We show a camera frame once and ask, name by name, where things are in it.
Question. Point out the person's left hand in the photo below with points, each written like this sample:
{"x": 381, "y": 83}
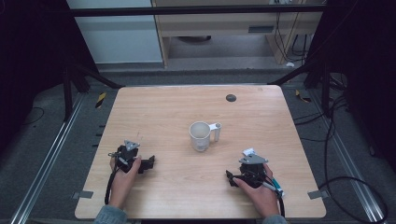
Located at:
{"x": 122, "y": 185}

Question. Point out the aluminium floor rail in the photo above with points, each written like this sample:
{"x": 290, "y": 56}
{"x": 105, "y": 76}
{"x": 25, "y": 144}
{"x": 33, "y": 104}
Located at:
{"x": 348, "y": 158}
{"x": 46, "y": 158}

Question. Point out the black horizontal frame bar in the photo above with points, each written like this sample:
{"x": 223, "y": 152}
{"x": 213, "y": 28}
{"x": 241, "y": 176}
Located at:
{"x": 186, "y": 11}

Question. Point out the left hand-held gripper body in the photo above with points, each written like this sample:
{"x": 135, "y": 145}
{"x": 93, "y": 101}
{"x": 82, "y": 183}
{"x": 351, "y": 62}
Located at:
{"x": 127, "y": 155}

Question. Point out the yellow black striped tape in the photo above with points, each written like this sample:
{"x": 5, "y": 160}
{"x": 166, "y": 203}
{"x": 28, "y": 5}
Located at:
{"x": 100, "y": 100}
{"x": 302, "y": 97}

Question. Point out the dark round table grommet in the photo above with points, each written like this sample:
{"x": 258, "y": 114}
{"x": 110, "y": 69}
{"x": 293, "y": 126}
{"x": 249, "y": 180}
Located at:
{"x": 231, "y": 98}

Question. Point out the white tag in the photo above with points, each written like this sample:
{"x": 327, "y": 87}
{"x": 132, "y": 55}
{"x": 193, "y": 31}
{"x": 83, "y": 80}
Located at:
{"x": 249, "y": 151}

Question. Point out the white cabinet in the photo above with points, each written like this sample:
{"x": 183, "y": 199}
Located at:
{"x": 118, "y": 37}

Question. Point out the light wooden desk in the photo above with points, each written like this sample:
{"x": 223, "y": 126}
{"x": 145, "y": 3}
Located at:
{"x": 218, "y": 28}

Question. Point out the teal and white plug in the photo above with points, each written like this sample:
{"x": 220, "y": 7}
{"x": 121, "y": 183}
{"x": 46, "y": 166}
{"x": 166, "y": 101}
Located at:
{"x": 277, "y": 186}

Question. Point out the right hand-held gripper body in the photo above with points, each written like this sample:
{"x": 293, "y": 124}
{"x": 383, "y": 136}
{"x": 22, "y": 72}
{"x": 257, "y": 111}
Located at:
{"x": 252, "y": 169}

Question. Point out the person's right hand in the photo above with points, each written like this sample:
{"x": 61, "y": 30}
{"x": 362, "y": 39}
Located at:
{"x": 261, "y": 197}

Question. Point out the grey metal table bracket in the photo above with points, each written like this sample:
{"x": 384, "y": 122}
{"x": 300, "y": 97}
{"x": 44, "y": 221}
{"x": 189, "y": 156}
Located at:
{"x": 82, "y": 194}
{"x": 318, "y": 194}

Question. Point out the black metal stand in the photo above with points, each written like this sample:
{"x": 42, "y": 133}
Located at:
{"x": 77, "y": 77}
{"x": 317, "y": 74}

